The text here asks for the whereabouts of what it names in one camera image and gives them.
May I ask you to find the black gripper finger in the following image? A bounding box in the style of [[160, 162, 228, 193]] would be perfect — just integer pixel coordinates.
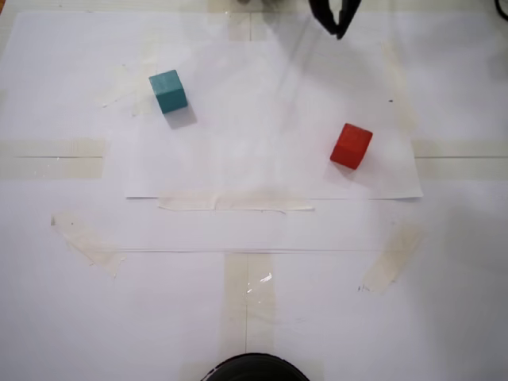
[[309, 0, 341, 39], [336, 0, 364, 41]]

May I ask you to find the red wooden cube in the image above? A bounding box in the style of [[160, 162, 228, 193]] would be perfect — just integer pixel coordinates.
[[329, 122, 374, 172]]

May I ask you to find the teal blue wooden cube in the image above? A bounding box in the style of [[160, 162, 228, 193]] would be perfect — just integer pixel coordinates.
[[148, 69, 188, 115]]

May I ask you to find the beige masking tape strip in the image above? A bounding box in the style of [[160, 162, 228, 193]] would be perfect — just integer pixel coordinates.
[[411, 140, 508, 180], [50, 210, 127, 279], [157, 190, 318, 214], [379, 40, 414, 134], [0, 137, 107, 180], [223, 252, 278, 350], [360, 225, 422, 295]]

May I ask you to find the small white paper sheet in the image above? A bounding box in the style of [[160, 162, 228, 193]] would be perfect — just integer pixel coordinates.
[[125, 39, 425, 202]]

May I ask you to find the large white paper sheet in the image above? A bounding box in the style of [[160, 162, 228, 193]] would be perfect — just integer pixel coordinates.
[[0, 10, 497, 255]]

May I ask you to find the black round object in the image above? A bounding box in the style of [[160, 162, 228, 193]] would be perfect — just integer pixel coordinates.
[[201, 352, 311, 381]]

